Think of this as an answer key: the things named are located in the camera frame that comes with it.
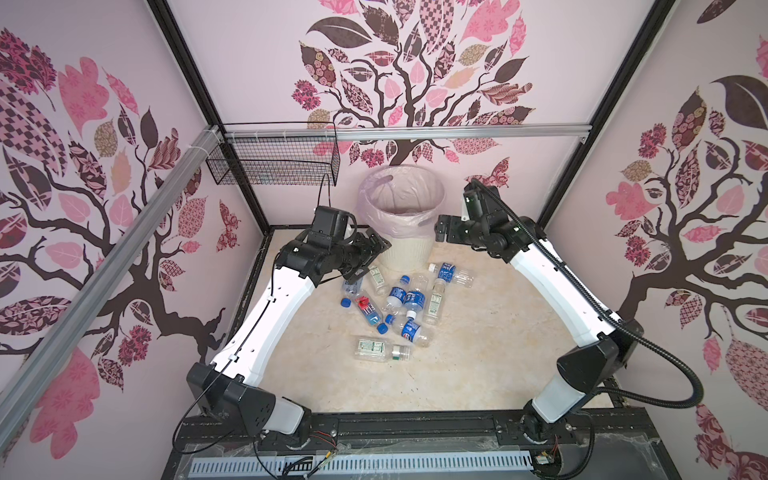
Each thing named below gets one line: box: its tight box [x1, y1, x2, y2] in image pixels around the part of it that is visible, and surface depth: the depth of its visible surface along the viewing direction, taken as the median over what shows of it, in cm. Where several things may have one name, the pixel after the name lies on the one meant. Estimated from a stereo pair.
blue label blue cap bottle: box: [386, 275, 411, 307], surface depth 97 cm
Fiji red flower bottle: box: [354, 289, 389, 335], surface depth 92 cm
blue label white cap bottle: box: [404, 288, 426, 320], surface depth 94 cm
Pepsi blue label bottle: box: [401, 310, 430, 348], surface depth 89 cm
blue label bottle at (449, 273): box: [428, 262, 475, 288], surface depth 102 cm
